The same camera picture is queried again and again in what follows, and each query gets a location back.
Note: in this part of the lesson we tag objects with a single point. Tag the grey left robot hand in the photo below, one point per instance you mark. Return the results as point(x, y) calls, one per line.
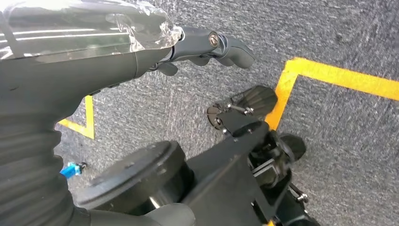
point(62, 71)

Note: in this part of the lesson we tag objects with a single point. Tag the blue metal shelf rack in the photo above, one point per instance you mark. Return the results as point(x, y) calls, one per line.
point(71, 171)

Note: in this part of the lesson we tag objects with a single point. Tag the yellow floor tape outline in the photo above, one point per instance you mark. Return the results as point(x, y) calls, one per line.
point(327, 76)
point(89, 124)

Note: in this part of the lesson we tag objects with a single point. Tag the black robot foot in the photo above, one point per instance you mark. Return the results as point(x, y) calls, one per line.
point(255, 99)

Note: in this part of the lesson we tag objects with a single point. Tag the black robot leg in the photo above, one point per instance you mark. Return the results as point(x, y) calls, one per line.
point(224, 181)

